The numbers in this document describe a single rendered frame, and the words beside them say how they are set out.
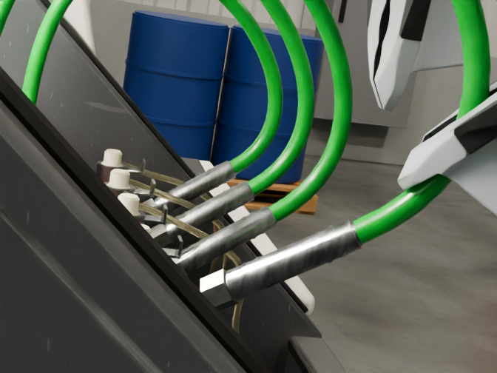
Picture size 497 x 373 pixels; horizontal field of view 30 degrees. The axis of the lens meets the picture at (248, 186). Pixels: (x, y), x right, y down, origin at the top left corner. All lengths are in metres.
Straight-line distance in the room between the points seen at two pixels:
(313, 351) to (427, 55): 0.46
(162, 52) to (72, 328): 5.08
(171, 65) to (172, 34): 0.17
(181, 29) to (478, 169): 4.86
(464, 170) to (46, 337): 0.28
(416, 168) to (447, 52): 0.14
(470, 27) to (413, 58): 0.10
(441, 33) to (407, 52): 0.03
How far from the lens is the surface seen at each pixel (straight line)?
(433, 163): 0.48
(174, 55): 5.32
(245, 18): 0.85
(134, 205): 0.69
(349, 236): 0.51
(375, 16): 0.63
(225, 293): 0.53
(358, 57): 7.29
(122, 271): 0.26
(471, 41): 0.50
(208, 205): 0.79
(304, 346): 0.99
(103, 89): 0.91
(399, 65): 0.59
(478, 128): 0.46
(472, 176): 0.48
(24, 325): 0.26
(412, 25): 0.58
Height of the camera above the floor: 1.31
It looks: 12 degrees down
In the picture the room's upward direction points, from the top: 9 degrees clockwise
